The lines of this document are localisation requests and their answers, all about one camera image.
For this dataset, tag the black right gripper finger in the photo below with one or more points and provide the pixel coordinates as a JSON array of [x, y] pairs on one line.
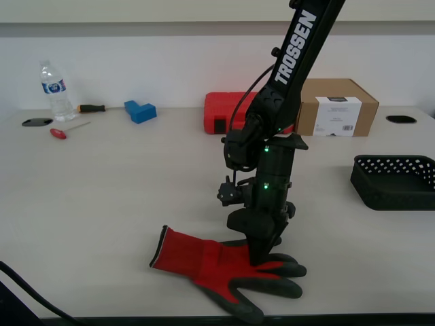
[[277, 237], [258, 248]]

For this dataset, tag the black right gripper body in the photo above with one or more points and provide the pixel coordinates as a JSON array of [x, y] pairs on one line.
[[268, 203]]

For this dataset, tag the red black work glove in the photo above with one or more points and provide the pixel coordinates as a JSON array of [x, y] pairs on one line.
[[210, 265]]

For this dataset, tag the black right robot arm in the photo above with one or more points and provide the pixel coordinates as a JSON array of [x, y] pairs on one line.
[[299, 51]]

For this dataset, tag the black perforated basket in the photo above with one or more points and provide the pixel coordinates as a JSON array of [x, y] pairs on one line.
[[391, 193]]

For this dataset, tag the red plastic tool case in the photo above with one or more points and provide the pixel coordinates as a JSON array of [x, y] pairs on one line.
[[221, 108]]

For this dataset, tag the brown cardboard box white label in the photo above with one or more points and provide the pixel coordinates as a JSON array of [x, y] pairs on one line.
[[367, 108]]

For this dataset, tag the black oval desk grommet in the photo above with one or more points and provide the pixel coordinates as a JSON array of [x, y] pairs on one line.
[[401, 119], [37, 122]]

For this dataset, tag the blue L-shaped block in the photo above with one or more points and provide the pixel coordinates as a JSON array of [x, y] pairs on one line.
[[140, 113]]

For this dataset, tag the clear plastic water bottle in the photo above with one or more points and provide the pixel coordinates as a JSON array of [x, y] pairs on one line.
[[58, 102]]

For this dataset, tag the black equipment corner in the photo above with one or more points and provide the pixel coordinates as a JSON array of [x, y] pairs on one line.
[[13, 309]]

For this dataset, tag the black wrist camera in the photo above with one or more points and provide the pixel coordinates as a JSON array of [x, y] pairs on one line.
[[227, 193]]

